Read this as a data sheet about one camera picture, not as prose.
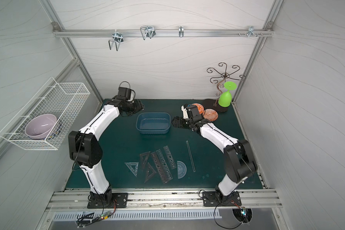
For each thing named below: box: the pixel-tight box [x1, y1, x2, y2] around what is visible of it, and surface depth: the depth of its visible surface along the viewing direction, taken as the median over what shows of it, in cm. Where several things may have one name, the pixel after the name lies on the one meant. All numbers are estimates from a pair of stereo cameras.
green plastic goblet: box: [218, 80, 238, 108], surface depth 92 cm
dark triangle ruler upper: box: [139, 150, 151, 171], surface depth 90 cm
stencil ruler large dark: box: [150, 149, 173, 184], surface depth 88 cm
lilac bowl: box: [24, 113, 58, 140], surface depth 62 cm
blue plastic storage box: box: [135, 112, 171, 134], surface depth 106 cm
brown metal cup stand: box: [203, 62, 247, 113], surface depth 98 cm
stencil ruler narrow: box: [162, 145, 177, 170], surface depth 90 cm
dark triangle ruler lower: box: [144, 161, 157, 184], surface depth 85 cm
